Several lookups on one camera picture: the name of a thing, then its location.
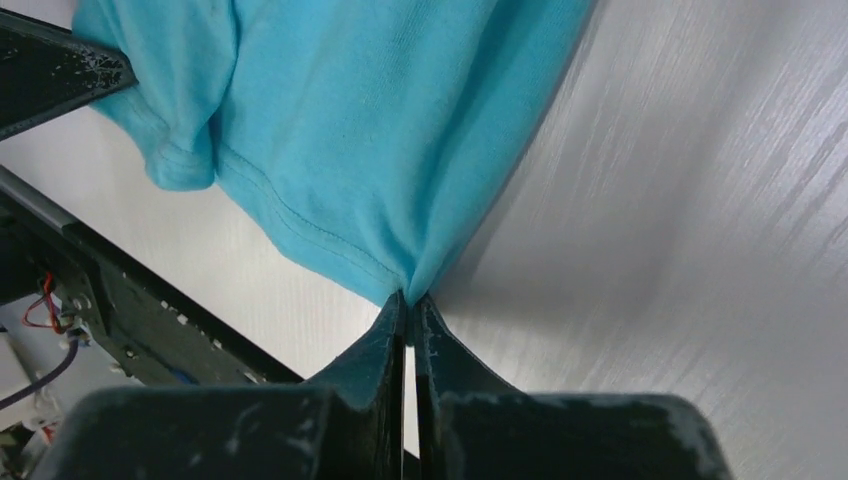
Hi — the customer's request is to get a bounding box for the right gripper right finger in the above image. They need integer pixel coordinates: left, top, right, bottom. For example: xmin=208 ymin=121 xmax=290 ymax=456
xmin=411 ymin=296 xmax=733 ymax=479

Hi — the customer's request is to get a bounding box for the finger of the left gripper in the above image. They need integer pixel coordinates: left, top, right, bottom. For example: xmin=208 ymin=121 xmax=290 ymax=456
xmin=1 ymin=9 xmax=137 ymax=140

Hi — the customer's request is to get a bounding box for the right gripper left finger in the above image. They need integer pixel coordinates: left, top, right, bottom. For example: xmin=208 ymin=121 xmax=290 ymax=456
xmin=33 ymin=293 xmax=407 ymax=479

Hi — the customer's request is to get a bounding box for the turquoise t shirt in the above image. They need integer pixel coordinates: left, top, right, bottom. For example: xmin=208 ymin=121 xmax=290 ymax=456
xmin=72 ymin=1 xmax=593 ymax=305

